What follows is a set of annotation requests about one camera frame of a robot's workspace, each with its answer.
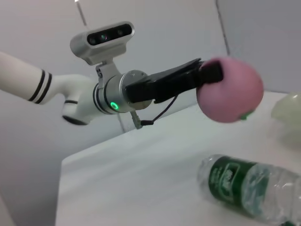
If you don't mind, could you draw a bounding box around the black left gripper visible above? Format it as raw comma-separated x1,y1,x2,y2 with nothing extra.
124,58,224,104

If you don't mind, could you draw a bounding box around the pink toy peach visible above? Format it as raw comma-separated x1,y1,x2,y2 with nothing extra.
195,56,264,123

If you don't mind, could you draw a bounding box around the clear water bottle green label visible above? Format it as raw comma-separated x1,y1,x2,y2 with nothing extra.
197,154,301,224

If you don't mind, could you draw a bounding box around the translucent green fruit bowl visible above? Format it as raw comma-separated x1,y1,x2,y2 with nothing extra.
270,93,301,144

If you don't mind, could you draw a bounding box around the left gripper black cable plug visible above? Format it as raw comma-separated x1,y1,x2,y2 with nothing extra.
130,95,178,129

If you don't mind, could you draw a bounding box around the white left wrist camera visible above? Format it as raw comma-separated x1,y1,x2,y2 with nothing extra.
70,21,136,88

